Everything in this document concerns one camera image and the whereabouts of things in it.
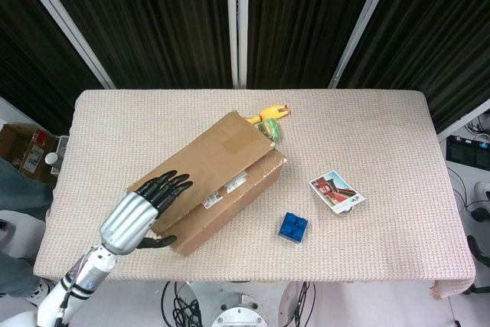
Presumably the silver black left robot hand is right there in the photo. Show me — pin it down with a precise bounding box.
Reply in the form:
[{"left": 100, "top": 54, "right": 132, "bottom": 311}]
[{"left": 98, "top": 169, "right": 194, "bottom": 257}]

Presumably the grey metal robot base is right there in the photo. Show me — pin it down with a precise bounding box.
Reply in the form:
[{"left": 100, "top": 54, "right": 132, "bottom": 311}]
[{"left": 210, "top": 292, "right": 269, "bottom": 327}]

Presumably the white plastic basket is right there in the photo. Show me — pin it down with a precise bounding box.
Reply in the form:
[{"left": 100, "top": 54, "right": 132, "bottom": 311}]
[{"left": 44, "top": 134, "right": 70, "bottom": 178}]

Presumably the person leg in jeans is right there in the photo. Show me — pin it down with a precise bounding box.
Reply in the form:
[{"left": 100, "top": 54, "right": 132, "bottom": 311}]
[{"left": 0, "top": 158, "right": 57, "bottom": 297}]

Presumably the white sneaker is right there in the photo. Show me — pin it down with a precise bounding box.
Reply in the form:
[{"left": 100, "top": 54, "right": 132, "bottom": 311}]
[{"left": 26, "top": 279, "right": 53, "bottom": 307}]

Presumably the small brown cardboard box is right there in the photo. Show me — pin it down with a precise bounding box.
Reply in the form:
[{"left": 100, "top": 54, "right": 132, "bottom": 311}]
[{"left": 0, "top": 123, "right": 58, "bottom": 186}]

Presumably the blue plastic building block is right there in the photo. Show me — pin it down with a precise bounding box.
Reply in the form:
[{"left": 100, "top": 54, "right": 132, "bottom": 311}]
[{"left": 277, "top": 211, "right": 309, "bottom": 244}]

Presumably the yellow rubber chicken toy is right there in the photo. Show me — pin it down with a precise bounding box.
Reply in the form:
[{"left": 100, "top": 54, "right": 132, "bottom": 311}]
[{"left": 244, "top": 103, "right": 294, "bottom": 125}]

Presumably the black pleated curtain panel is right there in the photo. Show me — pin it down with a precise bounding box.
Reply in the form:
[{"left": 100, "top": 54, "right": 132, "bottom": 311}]
[
  {"left": 247, "top": 0, "right": 384, "bottom": 90},
  {"left": 0, "top": 0, "right": 106, "bottom": 135},
  {"left": 336, "top": 0, "right": 490, "bottom": 135},
  {"left": 34, "top": 0, "right": 234, "bottom": 90}
]

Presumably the red building postcard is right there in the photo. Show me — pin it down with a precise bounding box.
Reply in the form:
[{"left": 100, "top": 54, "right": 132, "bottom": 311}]
[{"left": 309, "top": 170, "right": 367, "bottom": 215}]

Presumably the beige waffle tablecloth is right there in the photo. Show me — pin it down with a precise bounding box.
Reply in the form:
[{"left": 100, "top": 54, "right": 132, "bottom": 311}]
[{"left": 32, "top": 88, "right": 478, "bottom": 301}]

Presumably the black screen device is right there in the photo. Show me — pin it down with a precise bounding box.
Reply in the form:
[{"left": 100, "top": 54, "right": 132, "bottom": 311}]
[{"left": 446, "top": 134, "right": 490, "bottom": 169}]

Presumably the black cable bundle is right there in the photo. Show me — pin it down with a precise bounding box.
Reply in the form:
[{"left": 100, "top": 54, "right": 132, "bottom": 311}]
[{"left": 160, "top": 280, "right": 210, "bottom": 327}]

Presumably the black cable loop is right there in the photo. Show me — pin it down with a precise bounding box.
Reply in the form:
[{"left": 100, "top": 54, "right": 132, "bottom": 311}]
[{"left": 281, "top": 280, "right": 318, "bottom": 327}]

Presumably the white partition frame post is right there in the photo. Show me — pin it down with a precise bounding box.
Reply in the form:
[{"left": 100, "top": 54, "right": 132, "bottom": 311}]
[
  {"left": 11, "top": 0, "right": 116, "bottom": 90},
  {"left": 225, "top": 0, "right": 250, "bottom": 90},
  {"left": 328, "top": 0, "right": 399, "bottom": 90},
  {"left": 436, "top": 99, "right": 490, "bottom": 142}
]

